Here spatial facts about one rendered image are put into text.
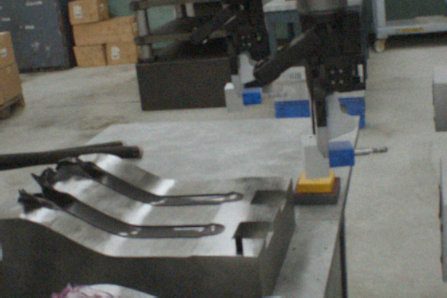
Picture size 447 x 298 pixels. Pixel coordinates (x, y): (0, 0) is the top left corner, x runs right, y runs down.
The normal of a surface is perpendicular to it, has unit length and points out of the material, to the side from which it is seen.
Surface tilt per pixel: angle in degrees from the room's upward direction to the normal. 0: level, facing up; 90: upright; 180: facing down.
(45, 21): 90
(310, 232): 0
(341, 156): 90
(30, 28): 90
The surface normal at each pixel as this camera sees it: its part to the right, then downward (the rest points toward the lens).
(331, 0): 0.24, 0.27
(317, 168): -0.03, 0.30
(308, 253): -0.11, -0.95
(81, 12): -0.25, 0.29
